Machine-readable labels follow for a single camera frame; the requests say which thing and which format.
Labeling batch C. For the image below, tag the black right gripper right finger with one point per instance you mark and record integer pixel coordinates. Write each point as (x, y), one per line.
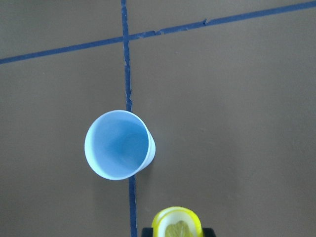
(208, 232)

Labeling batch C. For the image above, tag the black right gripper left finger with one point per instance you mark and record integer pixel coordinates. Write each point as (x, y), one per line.
(147, 232)

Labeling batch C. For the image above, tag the yellow lemon slice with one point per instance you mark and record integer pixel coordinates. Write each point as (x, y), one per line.
(177, 221)

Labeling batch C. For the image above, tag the light blue paper cup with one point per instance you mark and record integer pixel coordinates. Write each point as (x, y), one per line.
(118, 145)

